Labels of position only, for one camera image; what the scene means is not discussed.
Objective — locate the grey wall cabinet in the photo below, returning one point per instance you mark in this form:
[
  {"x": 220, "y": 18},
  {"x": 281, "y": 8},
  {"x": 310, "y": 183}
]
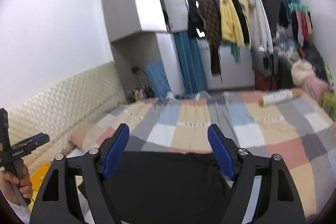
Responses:
[{"x": 138, "y": 35}]

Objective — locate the black wall plug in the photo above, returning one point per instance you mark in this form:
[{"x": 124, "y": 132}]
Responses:
[{"x": 135, "y": 70}]

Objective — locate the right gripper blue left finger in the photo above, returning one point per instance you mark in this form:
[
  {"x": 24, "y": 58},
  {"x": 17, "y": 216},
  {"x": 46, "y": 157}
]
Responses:
[{"x": 111, "y": 151}]

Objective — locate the teal hanging garment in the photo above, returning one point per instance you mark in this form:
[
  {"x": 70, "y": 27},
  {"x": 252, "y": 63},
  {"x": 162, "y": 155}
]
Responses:
[{"x": 235, "y": 50}]

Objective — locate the black puffer jacket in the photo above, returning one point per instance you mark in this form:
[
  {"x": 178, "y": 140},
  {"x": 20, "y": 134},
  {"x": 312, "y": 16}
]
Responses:
[{"x": 166, "y": 187}]

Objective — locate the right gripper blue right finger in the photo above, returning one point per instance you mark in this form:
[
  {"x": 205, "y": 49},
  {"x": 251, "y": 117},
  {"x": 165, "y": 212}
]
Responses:
[{"x": 225, "y": 152}]

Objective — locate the person left hand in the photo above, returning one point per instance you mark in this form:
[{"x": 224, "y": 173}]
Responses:
[{"x": 25, "y": 186}]

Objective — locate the black hanging jacket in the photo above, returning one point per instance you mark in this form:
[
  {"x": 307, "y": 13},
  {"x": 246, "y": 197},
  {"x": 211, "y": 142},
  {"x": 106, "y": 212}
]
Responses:
[{"x": 195, "y": 18}]

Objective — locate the blue curtain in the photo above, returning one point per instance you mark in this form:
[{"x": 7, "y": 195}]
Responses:
[{"x": 193, "y": 73}]

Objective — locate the green plastic stool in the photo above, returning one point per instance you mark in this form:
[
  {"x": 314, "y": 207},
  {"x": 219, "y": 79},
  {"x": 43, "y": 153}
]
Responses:
[{"x": 329, "y": 104}]

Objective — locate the white cylindrical bottle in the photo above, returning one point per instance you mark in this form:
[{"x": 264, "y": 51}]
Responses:
[{"x": 279, "y": 96}]

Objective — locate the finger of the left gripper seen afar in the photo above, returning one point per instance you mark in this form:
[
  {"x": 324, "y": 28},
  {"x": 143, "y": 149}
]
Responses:
[{"x": 31, "y": 143}]

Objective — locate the cream quilted headboard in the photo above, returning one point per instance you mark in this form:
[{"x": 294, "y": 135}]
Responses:
[{"x": 59, "y": 110}]

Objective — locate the yellow hanging jacket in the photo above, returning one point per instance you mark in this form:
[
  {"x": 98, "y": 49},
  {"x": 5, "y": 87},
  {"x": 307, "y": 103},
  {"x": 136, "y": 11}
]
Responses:
[{"x": 234, "y": 25}]

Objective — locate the white hanging hoodie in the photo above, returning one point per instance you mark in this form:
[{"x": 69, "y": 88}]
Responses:
[{"x": 259, "y": 26}]

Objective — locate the teal sock hanger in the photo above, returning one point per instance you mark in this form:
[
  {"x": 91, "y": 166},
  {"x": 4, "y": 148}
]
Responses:
[{"x": 296, "y": 5}]

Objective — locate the brown plaid hanging scarf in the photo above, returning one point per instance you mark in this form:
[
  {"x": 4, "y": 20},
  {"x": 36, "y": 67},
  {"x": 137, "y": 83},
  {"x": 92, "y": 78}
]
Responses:
[{"x": 213, "y": 35}]

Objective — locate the pink pillow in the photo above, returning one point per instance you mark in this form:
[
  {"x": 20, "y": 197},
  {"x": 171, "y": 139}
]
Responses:
[{"x": 79, "y": 134}]

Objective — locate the cream plush pile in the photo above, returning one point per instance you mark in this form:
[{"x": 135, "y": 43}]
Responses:
[{"x": 300, "y": 71}]

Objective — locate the patchwork bed quilt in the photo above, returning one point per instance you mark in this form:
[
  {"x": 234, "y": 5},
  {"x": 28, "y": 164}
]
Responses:
[{"x": 299, "y": 130}]

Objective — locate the blue covered ironing board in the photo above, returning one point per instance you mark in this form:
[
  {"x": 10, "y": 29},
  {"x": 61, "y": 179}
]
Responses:
[{"x": 158, "y": 80}]

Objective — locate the cosmetics bottles on nightstand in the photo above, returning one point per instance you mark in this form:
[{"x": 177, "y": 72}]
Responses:
[{"x": 142, "y": 93}]

